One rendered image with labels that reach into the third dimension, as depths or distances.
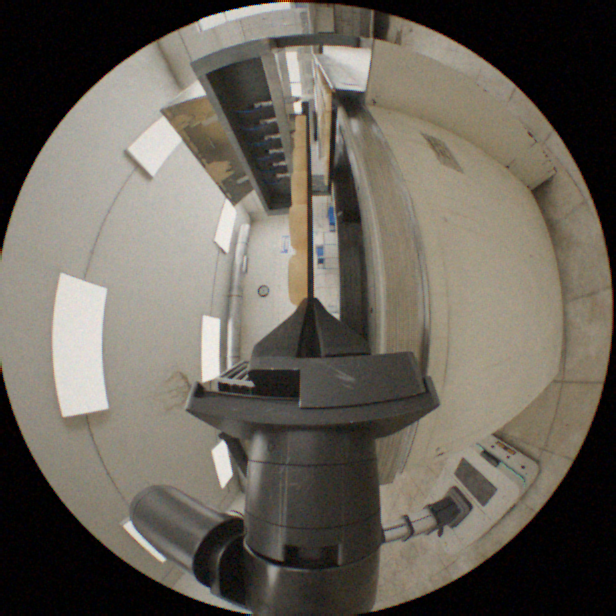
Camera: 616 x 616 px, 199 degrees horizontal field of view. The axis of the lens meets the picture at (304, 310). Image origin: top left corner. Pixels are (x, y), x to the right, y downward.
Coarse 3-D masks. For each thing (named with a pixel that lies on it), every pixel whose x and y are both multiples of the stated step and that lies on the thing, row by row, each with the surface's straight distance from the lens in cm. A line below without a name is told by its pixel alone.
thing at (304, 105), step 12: (312, 204) 16; (312, 216) 15; (312, 228) 15; (312, 240) 14; (312, 252) 14; (312, 264) 14; (312, 276) 13; (312, 288) 13; (312, 300) 13; (312, 312) 13; (312, 324) 13; (312, 336) 13; (312, 348) 13
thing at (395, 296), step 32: (352, 96) 59; (352, 128) 38; (352, 160) 31; (384, 160) 31; (384, 192) 25; (384, 224) 22; (384, 256) 20; (416, 256) 22; (384, 288) 19; (416, 288) 21; (384, 320) 19; (416, 320) 21; (384, 352) 19; (416, 352) 21; (384, 448) 25; (384, 480) 31
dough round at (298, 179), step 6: (294, 174) 22; (300, 174) 22; (306, 174) 22; (294, 180) 21; (300, 180) 21; (306, 180) 21; (294, 186) 21; (300, 186) 21; (306, 186) 21; (294, 192) 21; (300, 192) 21; (306, 192) 21; (294, 198) 21; (300, 198) 21; (306, 198) 21; (294, 204) 22; (300, 204) 22; (306, 204) 22
